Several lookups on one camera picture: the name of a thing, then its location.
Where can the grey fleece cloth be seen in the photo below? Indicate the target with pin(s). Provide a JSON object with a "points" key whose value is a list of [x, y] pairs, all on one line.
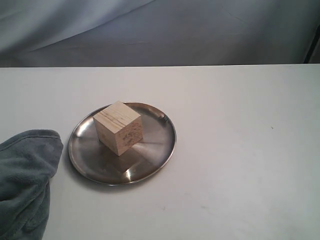
{"points": [[28, 161]]}

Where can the wooden cube block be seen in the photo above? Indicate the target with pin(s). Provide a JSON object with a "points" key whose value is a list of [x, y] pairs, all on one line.
{"points": [[118, 127]]}

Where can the grey backdrop cloth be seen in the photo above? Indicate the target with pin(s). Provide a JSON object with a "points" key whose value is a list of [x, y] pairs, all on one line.
{"points": [[134, 33]]}

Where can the round stainless steel plate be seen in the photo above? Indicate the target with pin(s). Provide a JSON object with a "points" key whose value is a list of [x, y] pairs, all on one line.
{"points": [[96, 162]]}

